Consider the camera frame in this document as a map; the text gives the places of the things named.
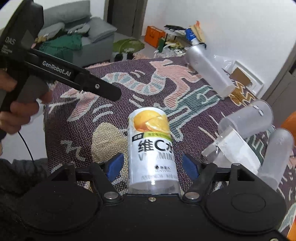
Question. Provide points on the blue white bag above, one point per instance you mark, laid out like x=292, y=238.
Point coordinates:
x=191, y=37

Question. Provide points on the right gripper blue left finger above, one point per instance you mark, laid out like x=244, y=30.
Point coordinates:
x=104, y=174

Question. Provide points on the grey door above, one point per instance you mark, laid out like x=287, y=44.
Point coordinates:
x=281, y=93

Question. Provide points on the black wire rack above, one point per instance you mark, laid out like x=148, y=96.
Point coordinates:
x=175, y=46

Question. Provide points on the long frosted cup lying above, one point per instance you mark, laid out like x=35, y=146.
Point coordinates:
x=201, y=61

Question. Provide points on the orange paper bag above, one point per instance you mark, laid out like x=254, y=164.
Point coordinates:
x=153, y=35

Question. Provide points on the clear cup with white label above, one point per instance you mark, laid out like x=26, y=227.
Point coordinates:
x=230, y=148

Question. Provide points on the clear plastic bag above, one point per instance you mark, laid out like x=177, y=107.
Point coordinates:
x=223, y=62

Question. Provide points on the green cloth on sofa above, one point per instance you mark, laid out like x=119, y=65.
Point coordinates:
x=62, y=47

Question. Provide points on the grey sofa cushion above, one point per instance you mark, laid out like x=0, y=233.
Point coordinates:
x=99, y=29

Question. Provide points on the grey sofa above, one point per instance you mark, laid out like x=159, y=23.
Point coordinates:
x=71, y=33

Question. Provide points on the frosted cup leaning right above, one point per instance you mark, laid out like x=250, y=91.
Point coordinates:
x=280, y=145

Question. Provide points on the orange chair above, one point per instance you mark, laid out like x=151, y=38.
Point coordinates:
x=290, y=125

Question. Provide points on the patterned woven table blanket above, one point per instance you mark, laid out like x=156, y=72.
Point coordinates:
x=82, y=128

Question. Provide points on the frosted cup with oval marks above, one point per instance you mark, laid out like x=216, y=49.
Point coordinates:
x=255, y=118

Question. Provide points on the person's left hand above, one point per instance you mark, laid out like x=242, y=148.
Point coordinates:
x=20, y=113

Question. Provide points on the green plush cushion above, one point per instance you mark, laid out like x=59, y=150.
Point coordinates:
x=128, y=47

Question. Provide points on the white picture frame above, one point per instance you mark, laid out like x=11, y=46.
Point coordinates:
x=240, y=73

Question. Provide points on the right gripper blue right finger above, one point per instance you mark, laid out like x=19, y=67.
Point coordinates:
x=202, y=176

